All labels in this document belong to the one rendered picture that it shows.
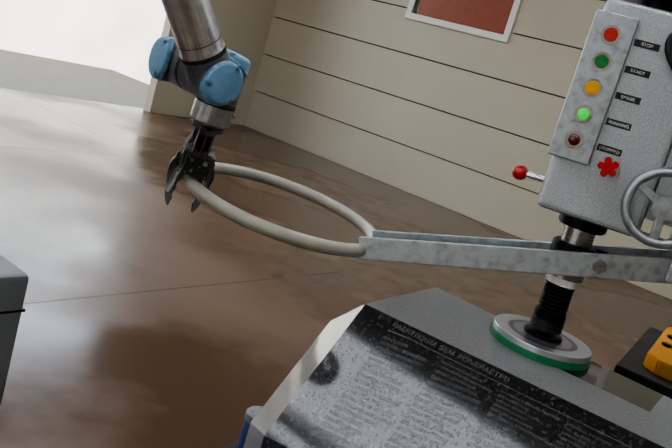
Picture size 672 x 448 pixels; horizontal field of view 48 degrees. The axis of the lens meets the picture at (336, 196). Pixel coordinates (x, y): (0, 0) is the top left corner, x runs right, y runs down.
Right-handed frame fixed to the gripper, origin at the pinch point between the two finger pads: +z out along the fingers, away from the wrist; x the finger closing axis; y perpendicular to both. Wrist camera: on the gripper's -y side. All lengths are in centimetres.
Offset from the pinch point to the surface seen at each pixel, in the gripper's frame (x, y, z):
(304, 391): 31, 42, 16
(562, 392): 73, 56, -3
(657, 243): 80, 52, -35
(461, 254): 57, 27, -15
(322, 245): 28.6, 23.7, -7.2
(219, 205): 6.3, 17.9, -7.2
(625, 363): 123, 7, 5
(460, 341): 58, 40, -2
